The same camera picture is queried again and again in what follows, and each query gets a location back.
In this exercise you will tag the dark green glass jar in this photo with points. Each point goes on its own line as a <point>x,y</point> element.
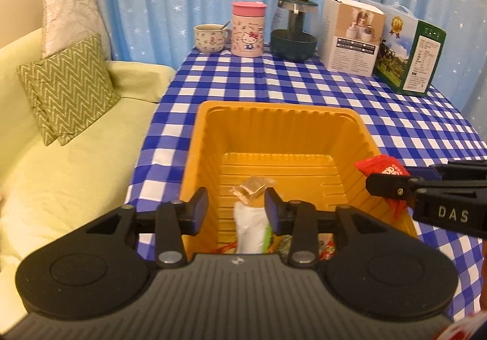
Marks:
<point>294,31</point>

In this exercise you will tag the clear silver snack packet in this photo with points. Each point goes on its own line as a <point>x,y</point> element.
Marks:
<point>281,246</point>

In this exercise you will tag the small floral ceramic cup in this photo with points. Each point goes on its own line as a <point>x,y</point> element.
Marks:
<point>211,38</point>

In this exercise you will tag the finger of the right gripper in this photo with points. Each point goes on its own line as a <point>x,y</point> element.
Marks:
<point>421,171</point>
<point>395,187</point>

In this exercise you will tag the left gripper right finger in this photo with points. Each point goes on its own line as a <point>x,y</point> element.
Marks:
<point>299,220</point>

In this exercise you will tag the green milk carton box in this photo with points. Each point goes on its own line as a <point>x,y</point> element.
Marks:
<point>409,50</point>

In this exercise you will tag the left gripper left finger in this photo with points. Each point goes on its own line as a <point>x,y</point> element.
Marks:
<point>173,220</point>

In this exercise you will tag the cream quilted cushion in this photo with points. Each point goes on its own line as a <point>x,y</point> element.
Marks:
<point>67,22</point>

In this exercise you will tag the red snack packet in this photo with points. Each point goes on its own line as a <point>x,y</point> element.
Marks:
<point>226,249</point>
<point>384,164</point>

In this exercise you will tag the pink hello kitty cup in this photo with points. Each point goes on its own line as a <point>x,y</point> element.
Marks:
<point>248,25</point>

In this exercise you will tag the orange plastic basket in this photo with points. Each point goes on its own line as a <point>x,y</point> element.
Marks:
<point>309,151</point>

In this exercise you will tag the pale yellow sofa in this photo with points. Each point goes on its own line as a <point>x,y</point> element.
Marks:
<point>49,190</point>

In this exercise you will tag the beige product box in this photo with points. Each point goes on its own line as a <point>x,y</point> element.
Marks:
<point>351,36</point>

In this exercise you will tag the blue white checkered tablecloth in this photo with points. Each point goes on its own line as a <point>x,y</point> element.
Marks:
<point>415,131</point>

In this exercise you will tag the white green snack wrapper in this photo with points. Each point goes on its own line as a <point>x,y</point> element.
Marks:
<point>252,229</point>

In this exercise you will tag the green zigzag cushion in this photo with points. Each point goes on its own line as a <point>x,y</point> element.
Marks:
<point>68,91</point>

